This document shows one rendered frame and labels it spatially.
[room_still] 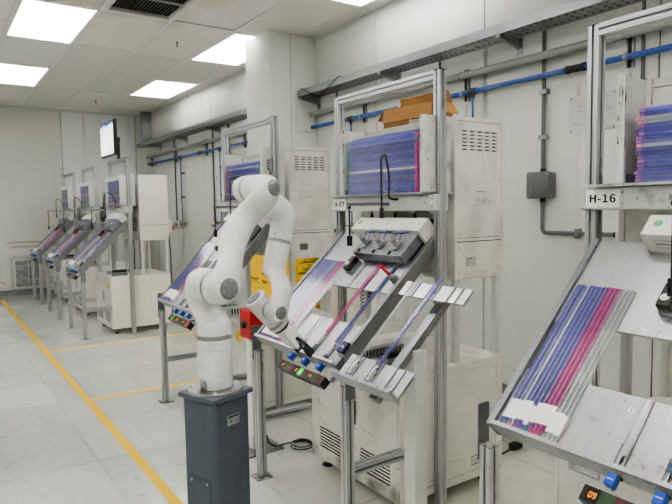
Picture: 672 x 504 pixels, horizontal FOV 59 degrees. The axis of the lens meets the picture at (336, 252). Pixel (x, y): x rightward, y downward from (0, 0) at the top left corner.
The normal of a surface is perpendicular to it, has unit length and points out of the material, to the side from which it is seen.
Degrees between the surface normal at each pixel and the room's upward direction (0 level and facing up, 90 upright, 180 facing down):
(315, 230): 90
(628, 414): 45
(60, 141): 90
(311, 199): 90
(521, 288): 90
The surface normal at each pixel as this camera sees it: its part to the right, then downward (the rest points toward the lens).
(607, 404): -0.59, -0.67
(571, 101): -0.83, 0.05
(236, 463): 0.81, 0.04
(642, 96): 0.57, 0.05
